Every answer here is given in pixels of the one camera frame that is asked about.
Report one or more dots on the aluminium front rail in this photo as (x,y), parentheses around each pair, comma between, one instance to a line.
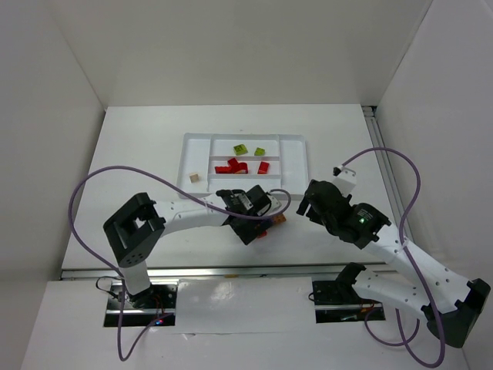
(209,272)

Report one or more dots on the lime green sloped lego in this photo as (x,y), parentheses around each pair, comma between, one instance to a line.
(240,150)

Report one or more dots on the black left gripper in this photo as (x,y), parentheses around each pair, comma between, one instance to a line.
(246,232)

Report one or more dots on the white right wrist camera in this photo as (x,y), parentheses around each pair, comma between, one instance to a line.
(344,180)

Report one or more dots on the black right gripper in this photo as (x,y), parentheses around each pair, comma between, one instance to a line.
(315,199)

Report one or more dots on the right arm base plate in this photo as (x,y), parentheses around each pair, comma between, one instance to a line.
(335,302)

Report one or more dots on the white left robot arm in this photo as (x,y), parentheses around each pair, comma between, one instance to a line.
(136,227)

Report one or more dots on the red rounded lego brick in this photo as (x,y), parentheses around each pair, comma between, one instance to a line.
(241,168)

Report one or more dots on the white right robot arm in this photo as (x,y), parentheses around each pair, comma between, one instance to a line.
(449,303)

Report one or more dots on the white lego cube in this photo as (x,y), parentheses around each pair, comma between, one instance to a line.
(194,177)

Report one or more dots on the white compartment tray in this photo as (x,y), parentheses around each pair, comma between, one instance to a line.
(210,162)

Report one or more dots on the small red sloped lego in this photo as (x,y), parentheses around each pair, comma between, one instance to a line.
(262,233)

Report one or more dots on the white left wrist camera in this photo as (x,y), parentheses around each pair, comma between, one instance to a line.
(274,206)

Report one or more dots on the lime green square lego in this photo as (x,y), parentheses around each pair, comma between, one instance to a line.
(259,151)

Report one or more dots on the aluminium side rail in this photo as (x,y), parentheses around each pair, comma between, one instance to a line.
(384,162)

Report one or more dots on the red lego cluster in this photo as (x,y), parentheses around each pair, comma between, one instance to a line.
(233,166)

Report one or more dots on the red curved lego brick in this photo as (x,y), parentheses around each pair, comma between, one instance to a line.
(263,168)

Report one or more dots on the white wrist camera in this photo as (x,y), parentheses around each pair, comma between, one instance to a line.
(344,180)
(274,206)

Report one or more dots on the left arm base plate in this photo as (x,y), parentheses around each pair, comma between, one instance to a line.
(159,305)

